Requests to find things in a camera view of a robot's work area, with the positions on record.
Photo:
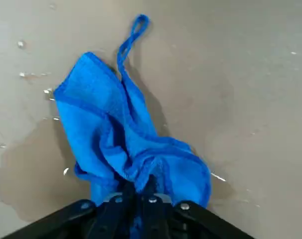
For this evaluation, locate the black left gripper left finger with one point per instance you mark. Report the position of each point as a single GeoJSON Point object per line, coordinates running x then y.
{"type": "Point", "coordinates": [66, 221]}

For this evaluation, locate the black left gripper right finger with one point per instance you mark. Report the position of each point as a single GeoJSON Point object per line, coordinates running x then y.
{"type": "Point", "coordinates": [191, 221]}

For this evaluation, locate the blue rag with loop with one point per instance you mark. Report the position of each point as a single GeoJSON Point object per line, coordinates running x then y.
{"type": "Point", "coordinates": [121, 129]}

